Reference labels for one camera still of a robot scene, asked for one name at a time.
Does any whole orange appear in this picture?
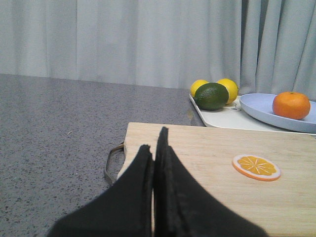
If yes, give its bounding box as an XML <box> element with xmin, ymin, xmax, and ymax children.
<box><xmin>272</xmin><ymin>91</ymin><xmax>311</xmax><ymax>120</ymax></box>

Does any left yellow lemon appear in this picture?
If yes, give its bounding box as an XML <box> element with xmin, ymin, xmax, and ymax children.
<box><xmin>190</xmin><ymin>79</ymin><xmax>208</xmax><ymax>97</ymax></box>

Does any grey curtain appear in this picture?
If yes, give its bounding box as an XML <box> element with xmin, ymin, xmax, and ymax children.
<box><xmin>0</xmin><ymin>0</ymin><xmax>316</xmax><ymax>100</ymax></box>

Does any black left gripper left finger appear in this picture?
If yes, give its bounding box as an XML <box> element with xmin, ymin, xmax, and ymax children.
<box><xmin>48</xmin><ymin>145</ymin><xmax>154</xmax><ymax>237</ymax></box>

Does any wooden cutting board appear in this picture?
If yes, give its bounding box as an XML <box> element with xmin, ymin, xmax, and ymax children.
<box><xmin>116</xmin><ymin>122</ymin><xmax>316</xmax><ymax>237</ymax></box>

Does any orange slice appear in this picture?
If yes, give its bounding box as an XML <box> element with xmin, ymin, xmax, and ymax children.
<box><xmin>232</xmin><ymin>155</ymin><xmax>281</xmax><ymax>182</ymax></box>

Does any right yellow lemon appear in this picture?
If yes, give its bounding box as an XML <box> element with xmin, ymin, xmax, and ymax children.
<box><xmin>217</xmin><ymin>78</ymin><xmax>238</xmax><ymax>105</ymax></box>

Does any yellow lemon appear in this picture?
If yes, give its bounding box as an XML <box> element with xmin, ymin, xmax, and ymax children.
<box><xmin>217</xmin><ymin>78</ymin><xmax>238</xmax><ymax>105</ymax></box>
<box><xmin>190</xmin><ymin>79</ymin><xmax>208</xmax><ymax>97</ymax></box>

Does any metal cutting board handle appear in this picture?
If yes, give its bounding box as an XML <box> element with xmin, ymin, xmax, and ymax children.
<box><xmin>103</xmin><ymin>142</ymin><xmax>125</xmax><ymax>186</ymax></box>

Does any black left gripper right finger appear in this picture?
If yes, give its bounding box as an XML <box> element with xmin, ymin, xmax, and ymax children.
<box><xmin>154</xmin><ymin>127</ymin><xmax>267</xmax><ymax>237</ymax></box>

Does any blue plate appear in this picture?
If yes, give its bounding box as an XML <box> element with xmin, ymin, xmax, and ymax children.
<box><xmin>239</xmin><ymin>93</ymin><xmax>316</xmax><ymax>134</ymax></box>

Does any white tray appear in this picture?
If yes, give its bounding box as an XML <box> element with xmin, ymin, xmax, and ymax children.
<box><xmin>189</xmin><ymin>96</ymin><xmax>316</xmax><ymax>137</ymax></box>

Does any green lime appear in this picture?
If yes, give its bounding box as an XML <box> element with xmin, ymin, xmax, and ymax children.
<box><xmin>193</xmin><ymin>82</ymin><xmax>229</xmax><ymax>111</ymax></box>

